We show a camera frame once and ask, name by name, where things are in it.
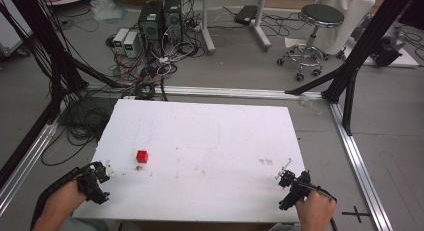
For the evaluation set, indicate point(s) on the black frame post with braces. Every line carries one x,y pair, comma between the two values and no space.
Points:
360,54

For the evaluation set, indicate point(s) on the round black chrome stool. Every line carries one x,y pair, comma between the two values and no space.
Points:
316,24

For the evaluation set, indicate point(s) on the aluminium floor rail frame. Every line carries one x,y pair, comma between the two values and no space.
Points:
233,92

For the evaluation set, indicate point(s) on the red cube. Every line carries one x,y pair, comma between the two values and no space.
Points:
142,156

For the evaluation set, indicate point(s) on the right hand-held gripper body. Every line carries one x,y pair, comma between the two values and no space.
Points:
296,193

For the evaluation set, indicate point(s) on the white bench power supply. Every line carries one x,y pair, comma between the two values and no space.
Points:
120,40
131,44

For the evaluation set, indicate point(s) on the person's right hand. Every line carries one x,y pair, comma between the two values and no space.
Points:
316,211

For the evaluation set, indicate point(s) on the black device on white board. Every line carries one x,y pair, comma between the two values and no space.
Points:
386,51

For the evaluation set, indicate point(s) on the clear plastic bag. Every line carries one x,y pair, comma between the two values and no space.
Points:
106,8

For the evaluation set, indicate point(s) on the slim black computer tower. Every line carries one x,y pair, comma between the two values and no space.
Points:
173,19

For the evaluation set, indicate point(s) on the white stand leg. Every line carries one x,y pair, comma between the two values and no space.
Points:
207,24
261,24

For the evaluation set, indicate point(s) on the flat black box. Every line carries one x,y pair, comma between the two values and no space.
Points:
245,14

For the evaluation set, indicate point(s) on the person's left hand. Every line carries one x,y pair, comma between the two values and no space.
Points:
63,204

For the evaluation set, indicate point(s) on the person's grey clothing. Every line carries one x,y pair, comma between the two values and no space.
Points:
100,225

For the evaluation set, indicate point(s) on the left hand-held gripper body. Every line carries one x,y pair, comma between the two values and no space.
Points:
90,187

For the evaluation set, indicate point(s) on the large black computer tower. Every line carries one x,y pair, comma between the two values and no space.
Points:
151,24

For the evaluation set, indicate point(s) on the white cloth-covered furniture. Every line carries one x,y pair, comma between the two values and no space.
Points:
346,21

